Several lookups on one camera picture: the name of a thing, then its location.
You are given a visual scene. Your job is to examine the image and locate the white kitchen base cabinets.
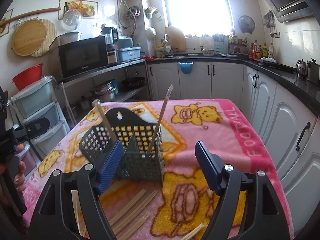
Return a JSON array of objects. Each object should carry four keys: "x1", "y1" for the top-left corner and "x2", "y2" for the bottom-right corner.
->
[{"x1": 146, "y1": 60, "x2": 319, "y2": 233}]

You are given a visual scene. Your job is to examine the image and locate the person's left hand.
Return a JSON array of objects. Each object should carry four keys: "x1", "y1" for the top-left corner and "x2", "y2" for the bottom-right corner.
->
[{"x1": 0, "y1": 143, "x2": 27, "y2": 193}]

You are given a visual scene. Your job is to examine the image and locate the grey plastic drawer unit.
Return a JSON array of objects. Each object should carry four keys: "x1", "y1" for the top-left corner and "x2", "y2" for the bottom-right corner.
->
[{"x1": 10, "y1": 76, "x2": 70, "y2": 156}]

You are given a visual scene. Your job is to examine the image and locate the red plastic basin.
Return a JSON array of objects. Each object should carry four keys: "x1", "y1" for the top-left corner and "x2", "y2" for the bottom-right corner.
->
[{"x1": 12, "y1": 63, "x2": 44, "y2": 90}]

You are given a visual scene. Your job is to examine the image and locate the pink bear-print blanket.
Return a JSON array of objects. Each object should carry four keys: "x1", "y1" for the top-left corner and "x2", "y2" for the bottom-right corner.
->
[{"x1": 23, "y1": 99, "x2": 294, "y2": 239}]

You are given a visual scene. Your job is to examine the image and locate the round wooden cutting board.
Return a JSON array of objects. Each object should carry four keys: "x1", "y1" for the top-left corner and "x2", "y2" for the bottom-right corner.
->
[{"x1": 12, "y1": 19, "x2": 57, "y2": 57}]

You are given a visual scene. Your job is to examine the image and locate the black microwave oven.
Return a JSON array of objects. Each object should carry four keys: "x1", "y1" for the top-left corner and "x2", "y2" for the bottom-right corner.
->
[{"x1": 57, "y1": 36, "x2": 109, "y2": 80}]

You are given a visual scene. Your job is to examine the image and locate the stainless steel pots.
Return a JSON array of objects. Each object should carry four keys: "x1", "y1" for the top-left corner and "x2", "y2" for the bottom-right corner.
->
[{"x1": 90, "y1": 80, "x2": 116, "y2": 102}]

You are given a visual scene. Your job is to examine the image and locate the black plastic utensil basket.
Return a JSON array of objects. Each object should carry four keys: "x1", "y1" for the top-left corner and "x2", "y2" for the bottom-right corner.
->
[{"x1": 79, "y1": 107, "x2": 164, "y2": 183}]

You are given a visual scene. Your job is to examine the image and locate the grey dish tub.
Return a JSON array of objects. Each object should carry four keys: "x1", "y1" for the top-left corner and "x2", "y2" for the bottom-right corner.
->
[{"x1": 117, "y1": 47, "x2": 141, "y2": 63}]

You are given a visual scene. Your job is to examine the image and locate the black blender jug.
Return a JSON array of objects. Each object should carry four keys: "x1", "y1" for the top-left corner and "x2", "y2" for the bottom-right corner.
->
[{"x1": 101, "y1": 27, "x2": 119, "y2": 45}]

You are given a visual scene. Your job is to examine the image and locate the metal kettle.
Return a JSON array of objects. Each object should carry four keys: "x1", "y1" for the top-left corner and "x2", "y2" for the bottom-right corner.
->
[{"x1": 296, "y1": 59, "x2": 319, "y2": 85}]

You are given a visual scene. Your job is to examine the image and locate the condiment bottles group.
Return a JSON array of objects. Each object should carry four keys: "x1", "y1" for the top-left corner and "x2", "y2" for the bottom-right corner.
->
[{"x1": 249, "y1": 40, "x2": 274, "y2": 61}]

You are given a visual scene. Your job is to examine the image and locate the blue hanging bin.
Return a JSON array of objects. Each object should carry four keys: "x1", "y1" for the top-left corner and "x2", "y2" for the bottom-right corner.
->
[{"x1": 177, "y1": 62, "x2": 194, "y2": 75}]

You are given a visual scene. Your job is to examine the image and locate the fruit picture on wall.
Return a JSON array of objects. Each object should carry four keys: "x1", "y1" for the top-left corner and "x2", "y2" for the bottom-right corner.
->
[{"x1": 58, "y1": 0, "x2": 98, "y2": 20}]

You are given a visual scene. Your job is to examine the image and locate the wall ventilation fan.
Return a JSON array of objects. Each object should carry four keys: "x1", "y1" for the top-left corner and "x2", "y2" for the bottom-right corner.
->
[{"x1": 238, "y1": 15, "x2": 255, "y2": 34}]

